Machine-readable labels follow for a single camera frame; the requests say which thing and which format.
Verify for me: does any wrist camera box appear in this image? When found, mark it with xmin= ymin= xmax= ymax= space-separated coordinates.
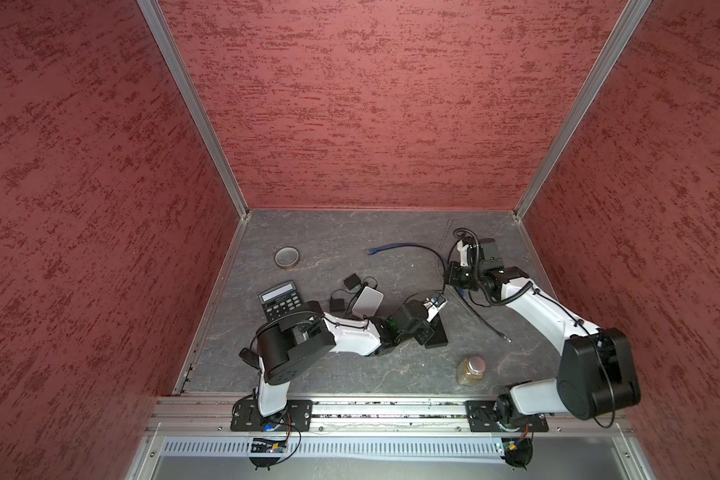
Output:
xmin=423 ymin=294 xmax=447 ymax=323
xmin=456 ymin=239 xmax=480 ymax=268

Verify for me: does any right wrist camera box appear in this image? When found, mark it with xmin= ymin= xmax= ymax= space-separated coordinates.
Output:
xmin=456 ymin=239 xmax=480 ymax=268

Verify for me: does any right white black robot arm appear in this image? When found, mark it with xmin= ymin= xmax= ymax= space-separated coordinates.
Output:
xmin=444 ymin=228 xmax=642 ymax=430

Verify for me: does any black ribbed network switch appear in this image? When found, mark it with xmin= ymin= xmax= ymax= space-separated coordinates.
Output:
xmin=424 ymin=315 xmax=449 ymax=349

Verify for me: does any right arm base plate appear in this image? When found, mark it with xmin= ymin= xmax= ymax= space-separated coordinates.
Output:
xmin=464 ymin=400 xmax=549 ymax=435

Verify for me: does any right metal frame post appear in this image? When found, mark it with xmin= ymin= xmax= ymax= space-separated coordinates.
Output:
xmin=514 ymin=0 xmax=652 ymax=223

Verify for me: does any black desk calculator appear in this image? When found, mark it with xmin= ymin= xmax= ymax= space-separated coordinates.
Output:
xmin=258 ymin=281 xmax=303 ymax=321

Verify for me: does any blue ethernet cable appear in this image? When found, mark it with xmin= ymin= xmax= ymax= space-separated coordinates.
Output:
xmin=367 ymin=242 xmax=451 ymax=277

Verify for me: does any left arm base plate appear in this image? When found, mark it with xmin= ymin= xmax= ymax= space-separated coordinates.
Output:
xmin=229 ymin=398 xmax=313 ymax=432

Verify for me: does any amber glass jar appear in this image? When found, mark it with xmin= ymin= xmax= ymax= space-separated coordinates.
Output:
xmin=456 ymin=355 xmax=486 ymax=386

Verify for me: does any aluminium front rail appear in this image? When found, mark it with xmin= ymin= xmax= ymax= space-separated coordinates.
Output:
xmin=147 ymin=394 xmax=633 ymax=438

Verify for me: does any white network switch box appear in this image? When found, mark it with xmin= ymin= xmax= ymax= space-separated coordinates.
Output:
xmin=350 ymin=286 xmax=384 ymax=319

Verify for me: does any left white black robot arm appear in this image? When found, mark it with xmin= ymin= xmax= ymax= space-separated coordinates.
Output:
xmin=239 ymin=294 xmax=447 ymax=418

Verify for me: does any black cable with plug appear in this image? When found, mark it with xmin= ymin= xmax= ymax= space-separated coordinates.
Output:
xmin=403 ymin=227 xmax=512 ymax=344

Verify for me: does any left metal frame post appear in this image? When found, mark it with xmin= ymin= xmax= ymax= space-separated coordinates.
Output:
xmin=137 ymin=0 xmax=250 ymax=221

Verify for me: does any brown tape roll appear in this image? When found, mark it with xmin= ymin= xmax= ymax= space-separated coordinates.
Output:
xmin=274 ymin=246 xmax=301 ymax=270

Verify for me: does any black power adapter with cable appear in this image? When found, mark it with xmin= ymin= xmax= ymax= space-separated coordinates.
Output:
xmin=329 ymin=273 xmax=378 ymax=315

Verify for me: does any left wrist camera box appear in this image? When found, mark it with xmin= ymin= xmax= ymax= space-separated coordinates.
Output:
xmin=423 ymin=294 xmax=447 ymax=323

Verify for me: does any metal frame post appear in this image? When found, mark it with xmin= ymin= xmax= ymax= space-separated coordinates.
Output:
xmin=137 ymin=0 xmax=250 ymax=221
xmin=514 ymin=0 xmax=652 ymax=223

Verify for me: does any white slotted cable duct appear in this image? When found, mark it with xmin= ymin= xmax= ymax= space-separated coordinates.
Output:
xmin=160 ymin=436 xmax=505 ymax=463

